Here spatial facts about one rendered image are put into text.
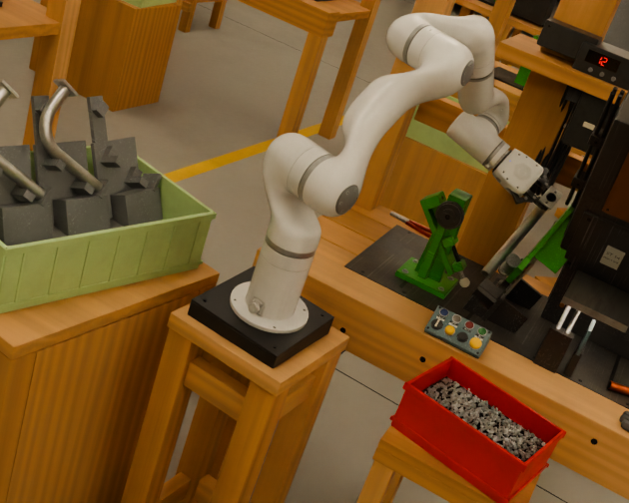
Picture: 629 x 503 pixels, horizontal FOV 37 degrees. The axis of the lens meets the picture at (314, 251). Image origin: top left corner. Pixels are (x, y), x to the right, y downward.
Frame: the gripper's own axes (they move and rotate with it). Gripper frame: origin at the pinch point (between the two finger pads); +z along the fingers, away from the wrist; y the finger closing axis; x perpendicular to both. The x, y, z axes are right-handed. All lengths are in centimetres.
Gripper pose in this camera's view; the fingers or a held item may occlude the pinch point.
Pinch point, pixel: (546, 198)
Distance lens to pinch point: 254.3
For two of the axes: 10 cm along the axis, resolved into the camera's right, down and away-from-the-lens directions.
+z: 7.4, 6.6, -1.0
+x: -0.9, 2.5, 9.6
